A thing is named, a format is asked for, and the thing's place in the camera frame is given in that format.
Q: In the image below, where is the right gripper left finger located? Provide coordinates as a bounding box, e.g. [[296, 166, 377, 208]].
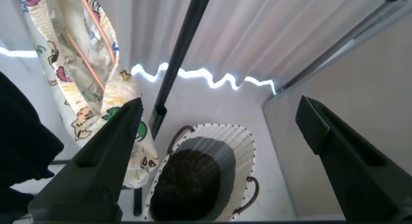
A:
[[27, 97, 144, 223]]

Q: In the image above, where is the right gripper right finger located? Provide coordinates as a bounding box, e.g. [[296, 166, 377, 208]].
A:
[[295, 95, 412, 223]]

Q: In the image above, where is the black garment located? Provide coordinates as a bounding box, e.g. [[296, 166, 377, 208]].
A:
[[0, 71, 65, 215]]

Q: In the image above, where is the cream printed garment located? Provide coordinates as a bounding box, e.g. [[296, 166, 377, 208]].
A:
[[18, 0, 160, 190]]

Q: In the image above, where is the white laundry basket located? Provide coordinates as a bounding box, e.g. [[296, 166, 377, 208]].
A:
[[143, 122, 261, 222]]

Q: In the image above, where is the black clothes rack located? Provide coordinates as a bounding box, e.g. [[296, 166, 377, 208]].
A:
[[48, 0, 405, 218]]

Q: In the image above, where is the white curtain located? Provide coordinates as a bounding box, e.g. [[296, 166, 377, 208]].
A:
[[0, 0, 392, 91]]

